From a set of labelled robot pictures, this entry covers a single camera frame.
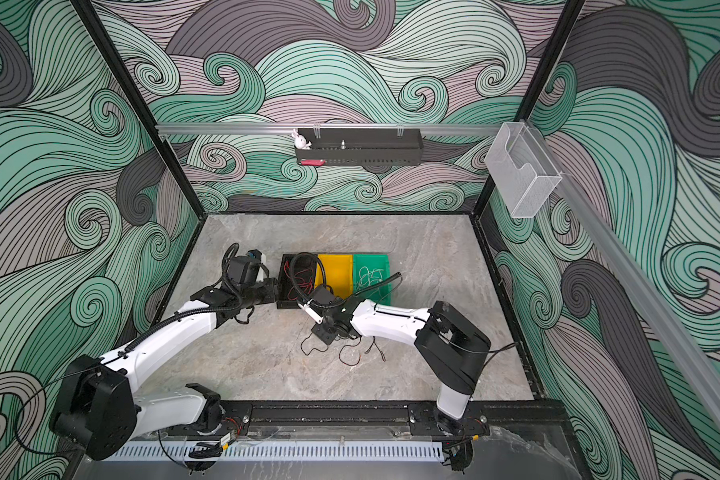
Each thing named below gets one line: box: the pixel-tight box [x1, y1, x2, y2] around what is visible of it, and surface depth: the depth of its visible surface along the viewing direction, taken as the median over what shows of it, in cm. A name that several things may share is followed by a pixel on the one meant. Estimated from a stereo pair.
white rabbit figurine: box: [291, 128, 312, 150], surface depth 87 cm
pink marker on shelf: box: [300, 159, 326, 166], surface depth 92 cm
